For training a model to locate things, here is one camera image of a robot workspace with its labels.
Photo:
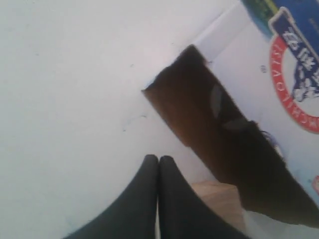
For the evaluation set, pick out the blue white cardboard box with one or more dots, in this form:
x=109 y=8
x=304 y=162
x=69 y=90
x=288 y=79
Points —
x=244 y=96

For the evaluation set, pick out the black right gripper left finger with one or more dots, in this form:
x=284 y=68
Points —
x=133 y=214

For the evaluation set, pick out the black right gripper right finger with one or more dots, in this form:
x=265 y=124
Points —
x=182 y=214

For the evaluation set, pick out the light wooden cube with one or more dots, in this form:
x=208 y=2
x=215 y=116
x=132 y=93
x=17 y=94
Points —
x=223 y=199

